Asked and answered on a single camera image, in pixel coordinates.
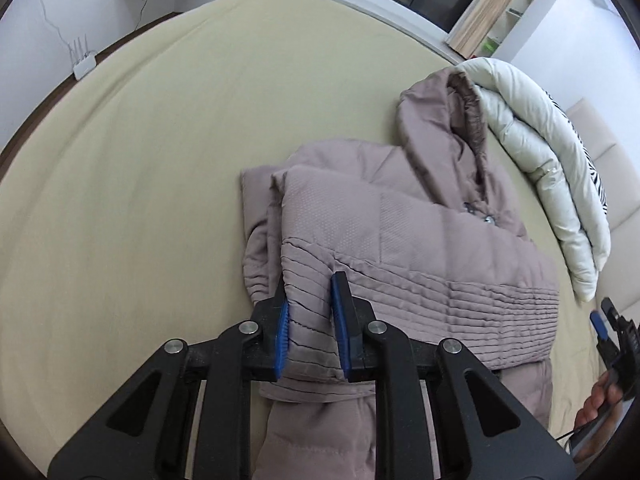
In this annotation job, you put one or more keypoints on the person's right hand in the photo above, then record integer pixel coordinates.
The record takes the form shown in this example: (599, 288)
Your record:
(592, 405)

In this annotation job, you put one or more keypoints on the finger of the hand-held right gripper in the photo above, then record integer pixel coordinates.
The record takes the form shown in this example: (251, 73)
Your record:
(598, 325)

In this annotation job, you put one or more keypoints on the wooden white shelf unit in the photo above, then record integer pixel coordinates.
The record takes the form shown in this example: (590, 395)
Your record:
(505, 10)

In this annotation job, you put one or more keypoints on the white router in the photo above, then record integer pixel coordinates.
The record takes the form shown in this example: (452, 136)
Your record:
(85, 65)

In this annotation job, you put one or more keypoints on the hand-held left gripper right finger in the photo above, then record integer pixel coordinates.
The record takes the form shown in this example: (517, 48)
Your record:
(342, 330)

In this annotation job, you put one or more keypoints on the white padded headboard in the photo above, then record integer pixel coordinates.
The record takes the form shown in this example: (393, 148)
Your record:
(625, 185)

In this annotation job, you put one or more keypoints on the green item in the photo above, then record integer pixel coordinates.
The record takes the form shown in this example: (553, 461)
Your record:
(488, 48)

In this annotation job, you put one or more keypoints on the white folded duvet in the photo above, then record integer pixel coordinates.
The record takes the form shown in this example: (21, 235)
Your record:
(540, 150)

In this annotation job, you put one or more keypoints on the zebra striped pillow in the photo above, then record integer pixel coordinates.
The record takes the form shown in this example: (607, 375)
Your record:
(593, 175)

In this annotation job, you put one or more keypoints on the beige bed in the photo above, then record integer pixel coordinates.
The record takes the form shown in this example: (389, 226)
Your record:
(150, 185)

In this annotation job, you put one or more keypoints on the mauve hooded down jacket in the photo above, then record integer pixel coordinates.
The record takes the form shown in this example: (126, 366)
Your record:
(400, 240)

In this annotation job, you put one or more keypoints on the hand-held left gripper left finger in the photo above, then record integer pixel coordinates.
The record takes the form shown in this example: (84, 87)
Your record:
(281, 340)

